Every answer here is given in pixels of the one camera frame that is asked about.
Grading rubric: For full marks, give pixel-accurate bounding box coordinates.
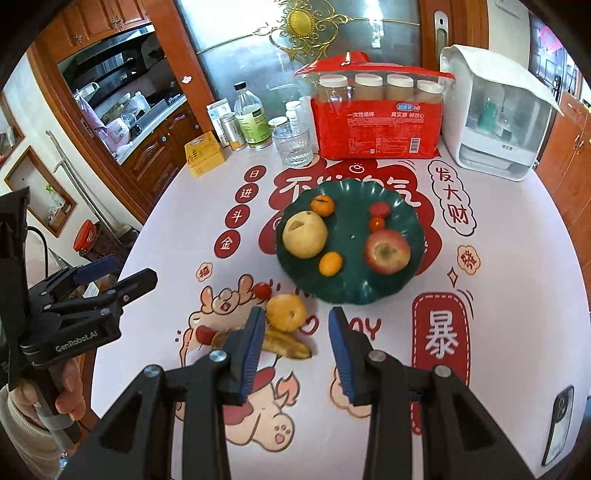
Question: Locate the overripe spotted banana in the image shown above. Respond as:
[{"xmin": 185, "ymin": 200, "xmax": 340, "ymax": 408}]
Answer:
[{"xmin": 210, "ymin": 326, "xmax": 314, "ymax": 361}]

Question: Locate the red apple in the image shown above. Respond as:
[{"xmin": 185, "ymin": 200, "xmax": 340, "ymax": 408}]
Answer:
[{"xmin": 363, "ymin": 229, "xmax": 411, "ymax": 275}]

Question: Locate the small red fruit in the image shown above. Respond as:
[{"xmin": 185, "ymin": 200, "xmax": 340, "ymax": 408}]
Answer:
[{"xmin": 369, "ymin": 201, "xmax": 392, "ymax": 219}]

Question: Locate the person's left hand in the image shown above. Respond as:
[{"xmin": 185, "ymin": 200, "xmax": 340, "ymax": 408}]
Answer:
[{"xmin": 10, "ymin": 358, "xmax": 86, "ymax": 427}]

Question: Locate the red basket on floor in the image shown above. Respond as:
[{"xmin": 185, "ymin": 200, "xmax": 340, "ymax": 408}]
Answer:
[{"xmin": 73, "ymin": 219, "xmax": 100, "ymax": 254}]

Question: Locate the black smartphone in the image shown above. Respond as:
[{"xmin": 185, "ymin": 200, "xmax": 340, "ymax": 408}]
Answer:
[{"xmin": 542, "ymin": 386, "xmax": 574, "ymax": 466}]

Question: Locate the cherry tomato on table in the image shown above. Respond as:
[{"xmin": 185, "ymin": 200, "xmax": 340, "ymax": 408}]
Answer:
[{"xmin": 252, "ymin": 282, "xmax": 273, "ymax": 301}]

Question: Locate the yellow cardboard box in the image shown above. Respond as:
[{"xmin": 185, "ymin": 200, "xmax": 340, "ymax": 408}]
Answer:
[{"xmin": 184, "ymin": 131, "xmax": 225, "ymax": 178}]

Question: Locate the yellow orange fruit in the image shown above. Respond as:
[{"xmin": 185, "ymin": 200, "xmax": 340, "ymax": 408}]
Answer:
[{"xmin": 266, "ymin": 293, "xmax": 308, "ymax": 333}]

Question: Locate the printed festive tablecloth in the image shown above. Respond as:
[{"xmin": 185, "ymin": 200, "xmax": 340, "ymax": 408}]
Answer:
[{"xmin": 91, "ymin": 148, "xmax": 590, "ymax": 476}]

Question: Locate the small metal tin can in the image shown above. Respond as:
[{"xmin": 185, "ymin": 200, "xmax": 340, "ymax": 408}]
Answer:
[{"xmin": 219, "ymin": 112, "xmax": 247, "ymax": 151}]

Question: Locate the white medicine box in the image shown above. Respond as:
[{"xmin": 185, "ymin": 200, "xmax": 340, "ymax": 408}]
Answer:
[{"xmin": 206, "ymin": 98, "xmax": 231, "ymax": 148}]

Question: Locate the large yellow pear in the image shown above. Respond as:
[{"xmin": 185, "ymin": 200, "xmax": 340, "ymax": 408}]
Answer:
[{"xmin": 281, "ymin": 210, "xmax": 328, "ymax": 259}]

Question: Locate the small orange kumquat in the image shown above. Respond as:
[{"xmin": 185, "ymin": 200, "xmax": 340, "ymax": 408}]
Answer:
[{"xmin": 318, "ymin": 251, "xmax": 344, "ymax": 277}]

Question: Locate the green label glass bottle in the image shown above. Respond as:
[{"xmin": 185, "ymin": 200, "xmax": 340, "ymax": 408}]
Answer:
[{"xmin": 233, "ymin": 81, "xmax": 273, "ymax": 150}]

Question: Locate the small tangerine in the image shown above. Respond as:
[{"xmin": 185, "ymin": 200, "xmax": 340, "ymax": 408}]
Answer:
[{"xmin": 310, "ymin": 195, "xmax": 335, "ymax": 218}]

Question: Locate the clear drinking glass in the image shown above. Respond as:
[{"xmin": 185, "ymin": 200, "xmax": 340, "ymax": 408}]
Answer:
[{"xmin": 273, "ymin": 123, "xmax": 314, "ymax": 169}]

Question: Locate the dark green scalloped plate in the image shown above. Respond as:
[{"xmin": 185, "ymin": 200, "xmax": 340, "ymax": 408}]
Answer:
[{"xmin": 276, "ymin": 178, "xmax": 426, "ymax": 305}]

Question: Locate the cherry tomato on plate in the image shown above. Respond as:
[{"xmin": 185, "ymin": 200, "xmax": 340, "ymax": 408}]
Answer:
[{"xmin": 369, "ymin": 217, "xmax": 386, "ymax": 233}]

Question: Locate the white plastic bottle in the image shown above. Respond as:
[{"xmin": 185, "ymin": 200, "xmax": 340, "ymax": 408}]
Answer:
[{"xmin": 286, "ymin": 100, "xmax": 307, "ymax": 134}]

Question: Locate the red paper cup package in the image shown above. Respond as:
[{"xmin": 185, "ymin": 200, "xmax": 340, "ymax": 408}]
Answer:
[{"xmin": 295, "ymin": 52, "xmax": 456, "ymax": 160}]

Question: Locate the white countertop appliance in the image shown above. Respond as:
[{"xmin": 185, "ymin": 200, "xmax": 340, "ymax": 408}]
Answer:
[{"xmin": 440, "ymin": 45, "xmax": 562, "ymax": 182}]

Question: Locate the black cable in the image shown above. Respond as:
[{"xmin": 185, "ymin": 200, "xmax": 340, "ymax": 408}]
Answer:
[{"xmin": 25, "ymin": 225, "xmax": 52, "ymax": 278}]

